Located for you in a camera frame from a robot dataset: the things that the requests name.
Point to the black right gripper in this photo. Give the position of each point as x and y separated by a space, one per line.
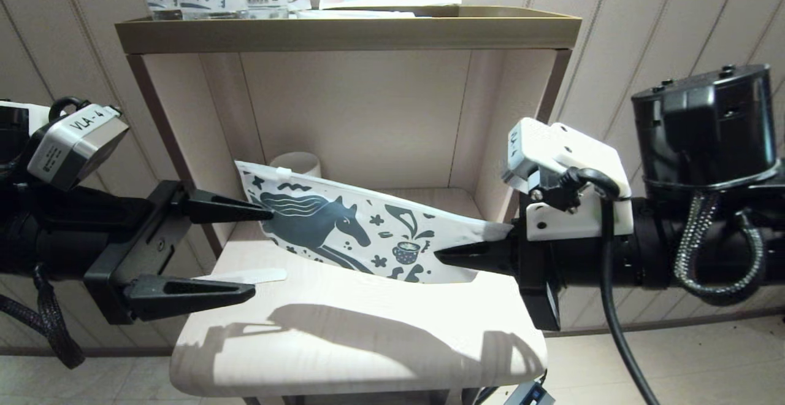
536 270

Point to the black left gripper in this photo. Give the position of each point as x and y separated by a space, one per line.
132 251

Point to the white bag zipper slider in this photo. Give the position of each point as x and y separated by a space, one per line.
283 173

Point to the white horse-print pouch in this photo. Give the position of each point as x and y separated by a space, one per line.
343 227

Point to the white plastic comb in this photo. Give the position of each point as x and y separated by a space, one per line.
257 276

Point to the white ribbed mug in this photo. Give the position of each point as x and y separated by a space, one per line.
297 162

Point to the blue black floor device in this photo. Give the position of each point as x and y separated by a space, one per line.
530 394

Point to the light wood open cabinet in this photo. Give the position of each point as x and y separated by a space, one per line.
368 343

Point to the olive brown tray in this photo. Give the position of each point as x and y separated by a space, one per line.
343 35

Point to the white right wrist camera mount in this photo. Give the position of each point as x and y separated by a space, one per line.
570 153

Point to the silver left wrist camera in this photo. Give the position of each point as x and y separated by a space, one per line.
76 147

